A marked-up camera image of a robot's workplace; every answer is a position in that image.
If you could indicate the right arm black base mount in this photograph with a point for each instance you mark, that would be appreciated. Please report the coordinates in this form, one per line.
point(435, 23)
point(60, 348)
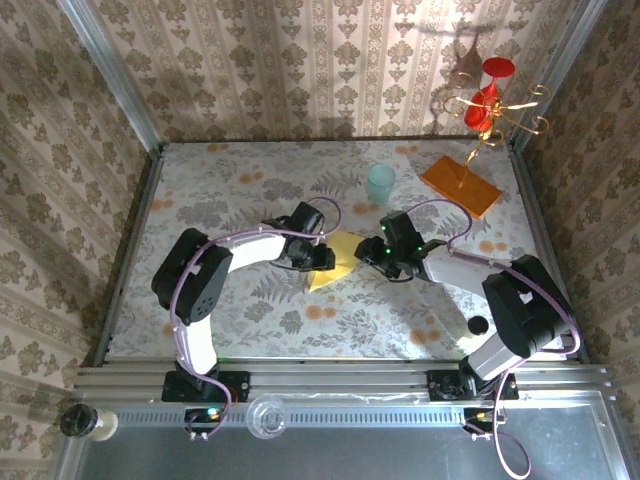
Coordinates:
point(445, 385)

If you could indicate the pale blue plastic cup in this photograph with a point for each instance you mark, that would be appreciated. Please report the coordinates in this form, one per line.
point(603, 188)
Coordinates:
point(381, 185)

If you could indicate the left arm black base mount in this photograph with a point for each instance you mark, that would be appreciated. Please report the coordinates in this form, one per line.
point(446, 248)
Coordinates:
point(235, 385)

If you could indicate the aluminium side rail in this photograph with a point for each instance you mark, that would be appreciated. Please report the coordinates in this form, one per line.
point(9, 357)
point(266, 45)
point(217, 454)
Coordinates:
point(524, 195)
point(145, 200)

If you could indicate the red wine glass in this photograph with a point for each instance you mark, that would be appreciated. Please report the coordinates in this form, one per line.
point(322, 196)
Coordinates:
point(477, 116)

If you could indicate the floral patterned table cover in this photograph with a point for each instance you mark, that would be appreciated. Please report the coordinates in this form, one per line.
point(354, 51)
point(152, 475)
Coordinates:
point(300, 330)

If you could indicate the aluminium front rail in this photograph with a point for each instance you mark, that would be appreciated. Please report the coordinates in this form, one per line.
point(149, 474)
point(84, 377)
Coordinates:
point(340, 381)

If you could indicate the grey metal tray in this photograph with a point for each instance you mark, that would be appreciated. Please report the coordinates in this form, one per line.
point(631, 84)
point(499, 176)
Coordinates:
point(350, 455)

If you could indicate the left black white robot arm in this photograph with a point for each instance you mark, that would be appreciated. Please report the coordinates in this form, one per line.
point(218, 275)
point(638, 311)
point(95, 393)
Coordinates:
point(195, 285)

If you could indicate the aluminium corner post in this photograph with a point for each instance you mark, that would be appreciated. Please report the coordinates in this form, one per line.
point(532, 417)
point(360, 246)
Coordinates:
point(112, 75)
point(555, 75)

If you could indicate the black round cap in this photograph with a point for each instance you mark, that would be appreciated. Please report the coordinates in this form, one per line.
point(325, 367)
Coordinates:
point(478, 326)

